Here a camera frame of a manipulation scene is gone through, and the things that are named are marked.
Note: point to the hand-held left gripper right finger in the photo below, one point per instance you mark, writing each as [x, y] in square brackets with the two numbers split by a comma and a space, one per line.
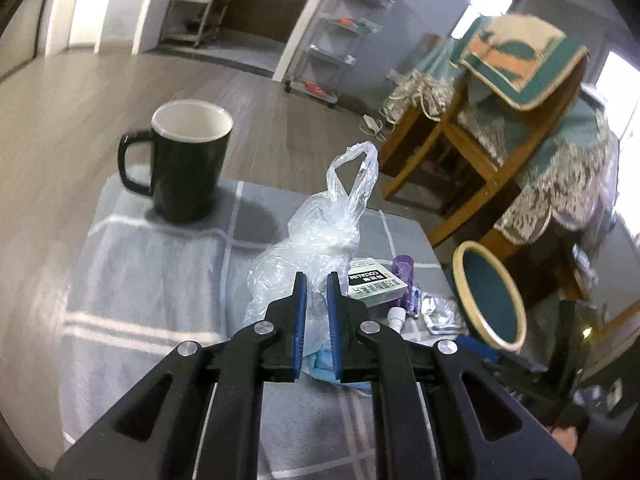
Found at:
[334, 320]

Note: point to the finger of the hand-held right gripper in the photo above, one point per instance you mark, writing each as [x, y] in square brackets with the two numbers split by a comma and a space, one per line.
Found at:
[505, 362]

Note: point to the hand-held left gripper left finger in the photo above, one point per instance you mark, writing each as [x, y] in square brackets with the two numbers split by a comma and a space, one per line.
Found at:
[300, 320]

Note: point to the blue face mask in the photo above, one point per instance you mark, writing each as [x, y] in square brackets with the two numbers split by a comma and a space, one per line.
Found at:
[317, 360]

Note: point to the white green medicine box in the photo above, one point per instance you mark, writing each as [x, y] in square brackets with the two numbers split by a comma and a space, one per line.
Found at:
[375, 280]

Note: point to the green bin with beige rim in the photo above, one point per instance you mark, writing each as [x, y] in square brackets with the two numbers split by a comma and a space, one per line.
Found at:
[490, 290]

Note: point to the clear plastic bag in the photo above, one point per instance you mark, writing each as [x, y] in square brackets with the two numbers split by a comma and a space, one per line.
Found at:
[315, 245]

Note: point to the silver foil blister pack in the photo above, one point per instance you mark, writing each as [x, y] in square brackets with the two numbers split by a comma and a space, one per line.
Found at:
[440, 315]

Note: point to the purple small bottle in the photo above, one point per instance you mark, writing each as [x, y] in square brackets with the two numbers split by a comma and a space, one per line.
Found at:
[404, 280]

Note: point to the grey plaid blanket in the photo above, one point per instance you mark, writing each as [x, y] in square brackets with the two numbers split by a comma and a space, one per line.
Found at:
[150, 285]

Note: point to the table with lace cloth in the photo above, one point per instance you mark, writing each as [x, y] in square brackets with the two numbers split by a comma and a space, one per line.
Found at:
[560, 175]

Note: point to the black mug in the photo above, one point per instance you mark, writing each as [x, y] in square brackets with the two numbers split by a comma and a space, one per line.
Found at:
[185, 175]

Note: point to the white power strip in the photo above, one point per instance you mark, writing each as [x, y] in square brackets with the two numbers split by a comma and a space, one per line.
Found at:
[372, 122]

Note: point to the wooden chair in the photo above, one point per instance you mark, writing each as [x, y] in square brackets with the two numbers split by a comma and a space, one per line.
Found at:
[470, 142]

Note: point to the white trolley cart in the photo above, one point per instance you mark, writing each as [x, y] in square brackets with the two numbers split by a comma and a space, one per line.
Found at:
[335, 50]

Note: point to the teal chair cushion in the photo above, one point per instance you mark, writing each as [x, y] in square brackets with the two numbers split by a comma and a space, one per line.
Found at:
[520, 60]

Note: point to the kitchen counter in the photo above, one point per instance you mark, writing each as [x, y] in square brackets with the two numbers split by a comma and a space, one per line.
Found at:
[260, 10]

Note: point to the metal shelf rack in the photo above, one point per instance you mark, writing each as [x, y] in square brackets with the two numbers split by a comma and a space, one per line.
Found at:
[200, 5]

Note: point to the white door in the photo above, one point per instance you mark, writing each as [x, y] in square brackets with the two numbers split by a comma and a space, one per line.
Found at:
[82, 10]

